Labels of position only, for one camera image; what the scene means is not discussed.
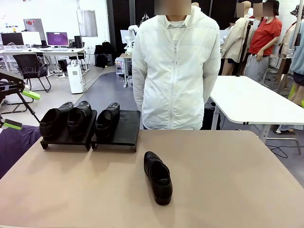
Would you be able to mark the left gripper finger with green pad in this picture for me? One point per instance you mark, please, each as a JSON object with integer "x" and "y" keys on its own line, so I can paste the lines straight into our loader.
{"x": 13, "y": 124}
{"x": 32, "y": 95}

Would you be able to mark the black leather loafer shoe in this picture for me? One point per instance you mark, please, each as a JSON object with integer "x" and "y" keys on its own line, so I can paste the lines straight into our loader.
{"x": 158, "y": 181}
{"x": 107, "y": 123}
{"x": 79, "y": 118}
{"x": 53, "y": 121}

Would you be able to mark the black shoe stand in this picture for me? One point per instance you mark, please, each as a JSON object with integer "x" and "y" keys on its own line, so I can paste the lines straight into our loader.
{"x": 128, "y": 133}
{"x": 66, "y": 139}

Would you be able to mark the black light stand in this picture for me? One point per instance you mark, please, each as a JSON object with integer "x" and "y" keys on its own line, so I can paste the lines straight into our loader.
{"x": 244, "y": 42}

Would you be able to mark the black tripod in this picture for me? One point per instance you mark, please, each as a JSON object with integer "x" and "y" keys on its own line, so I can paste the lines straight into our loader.
{"x": 32, "y": 111}

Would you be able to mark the black sled-base chair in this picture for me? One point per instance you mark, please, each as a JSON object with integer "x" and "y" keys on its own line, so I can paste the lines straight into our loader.
{"x": 16, "y": 104}

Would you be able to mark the purple beanbag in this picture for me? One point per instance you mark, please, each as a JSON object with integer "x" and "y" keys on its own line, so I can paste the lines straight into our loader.
{"x": 16, "y": 149}

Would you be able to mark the black mesh office chair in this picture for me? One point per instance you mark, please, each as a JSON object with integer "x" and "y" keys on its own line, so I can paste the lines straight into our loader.
{"x": 29, "y": 67}

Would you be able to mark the white air purifier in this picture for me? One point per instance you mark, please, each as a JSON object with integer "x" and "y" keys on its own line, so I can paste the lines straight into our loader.
{"x": 75, "y": 78}

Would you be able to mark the long white desk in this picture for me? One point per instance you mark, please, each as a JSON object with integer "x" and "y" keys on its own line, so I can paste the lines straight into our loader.
{"x": 47, "y": 50}

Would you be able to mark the monitor with black screen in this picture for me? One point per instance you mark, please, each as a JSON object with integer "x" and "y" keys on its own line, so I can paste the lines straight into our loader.
{"x": 12, "y": 39}

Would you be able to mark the monitor with purple screen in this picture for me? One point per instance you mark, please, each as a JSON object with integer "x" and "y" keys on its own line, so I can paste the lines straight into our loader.
{"x": 57, "y": 38}

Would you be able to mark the grey board with red circle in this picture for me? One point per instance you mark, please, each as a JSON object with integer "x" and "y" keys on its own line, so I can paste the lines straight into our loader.
{"x": 35, "y": 25}

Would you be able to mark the black desktop tower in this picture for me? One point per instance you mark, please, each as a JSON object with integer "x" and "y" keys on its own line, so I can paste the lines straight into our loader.
{"x": 78, "y": 41}

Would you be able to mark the black backpack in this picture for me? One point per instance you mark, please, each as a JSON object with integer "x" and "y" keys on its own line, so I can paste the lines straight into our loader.
{"x": 103, "y": 54}

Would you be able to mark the computer case with coloured lights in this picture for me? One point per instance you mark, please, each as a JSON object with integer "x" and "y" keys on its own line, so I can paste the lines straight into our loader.
{"x": 119, "y": 66}

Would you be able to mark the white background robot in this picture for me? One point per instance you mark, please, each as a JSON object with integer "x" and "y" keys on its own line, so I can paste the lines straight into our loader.
{"x": 130, "y": 35}

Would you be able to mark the person in white jacket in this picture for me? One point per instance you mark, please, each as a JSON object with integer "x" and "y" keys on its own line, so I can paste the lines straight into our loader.
{"x": 175, "y": 71}

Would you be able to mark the mannequin in beige coat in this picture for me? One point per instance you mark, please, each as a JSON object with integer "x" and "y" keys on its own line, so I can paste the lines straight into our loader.
{"x": 234, "y": 42}

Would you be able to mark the white side table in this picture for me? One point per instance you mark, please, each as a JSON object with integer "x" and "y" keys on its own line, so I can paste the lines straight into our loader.
{"x": 249, "y": 102}

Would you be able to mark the figure in red shirt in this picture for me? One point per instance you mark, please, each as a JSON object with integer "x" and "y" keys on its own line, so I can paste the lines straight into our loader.
{"x": 264, "y": 38}

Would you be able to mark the silver wall panel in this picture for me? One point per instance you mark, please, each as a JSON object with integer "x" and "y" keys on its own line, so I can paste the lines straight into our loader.
{"x": 87, "y": 23}

